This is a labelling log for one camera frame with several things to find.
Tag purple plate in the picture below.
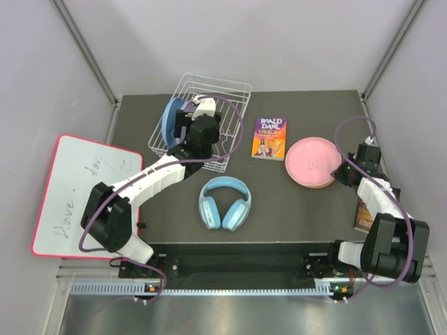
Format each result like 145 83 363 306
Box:
178 100 196 142

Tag red-framed whiteboard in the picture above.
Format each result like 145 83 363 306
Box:
31 135 143 260

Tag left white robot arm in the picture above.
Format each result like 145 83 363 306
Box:
79 112 221 277

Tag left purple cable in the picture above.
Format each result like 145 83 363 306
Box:
77 96 244 303

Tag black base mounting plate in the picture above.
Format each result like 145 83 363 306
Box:
117 241 353 290

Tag Roald Dahl paperback book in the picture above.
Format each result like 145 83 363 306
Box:
251 117 287 161

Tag grey slotted cable duct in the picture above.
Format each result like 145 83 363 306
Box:
70 281 350 297

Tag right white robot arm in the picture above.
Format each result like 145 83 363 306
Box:
325 143 430 283

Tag white wire dish rack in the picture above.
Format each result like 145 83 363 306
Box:
148 74 252 173

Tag light blue headphones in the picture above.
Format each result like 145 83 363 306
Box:
198 176 252 232

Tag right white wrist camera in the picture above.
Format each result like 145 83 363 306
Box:
363 136 376 147

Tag pink plate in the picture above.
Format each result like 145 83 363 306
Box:
284 137 342 185

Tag orange plate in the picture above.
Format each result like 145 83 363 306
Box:
297 179 335 189

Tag dark brown book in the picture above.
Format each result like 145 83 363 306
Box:
353 200 373 233

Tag blue plate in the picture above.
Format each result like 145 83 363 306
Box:
161 97 184 148

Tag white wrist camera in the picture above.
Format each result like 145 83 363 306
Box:
191 96 217 121
363 136 376 147

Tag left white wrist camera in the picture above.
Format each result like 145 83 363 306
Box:
191 96 217 121

